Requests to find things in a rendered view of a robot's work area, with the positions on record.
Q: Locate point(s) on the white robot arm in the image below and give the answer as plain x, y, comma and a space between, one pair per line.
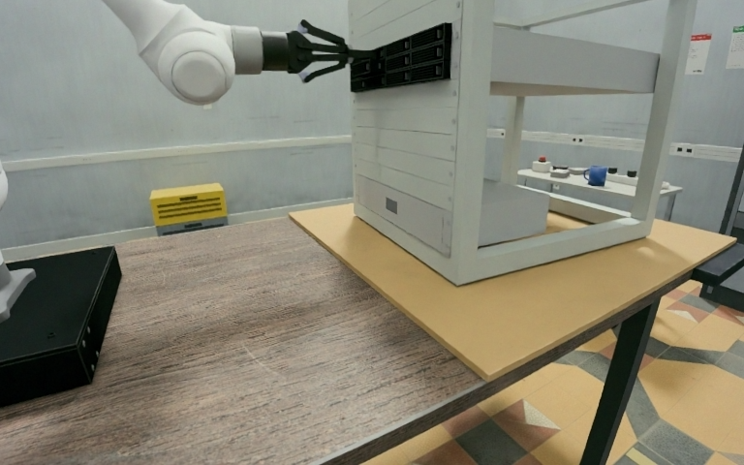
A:
195, 64

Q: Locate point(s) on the white server rack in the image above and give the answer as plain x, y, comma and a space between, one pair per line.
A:
421, 184

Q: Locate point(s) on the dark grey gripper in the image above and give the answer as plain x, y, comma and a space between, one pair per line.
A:
278, 57

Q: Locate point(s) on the tan wooden board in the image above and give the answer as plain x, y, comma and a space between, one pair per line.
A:
498, 323

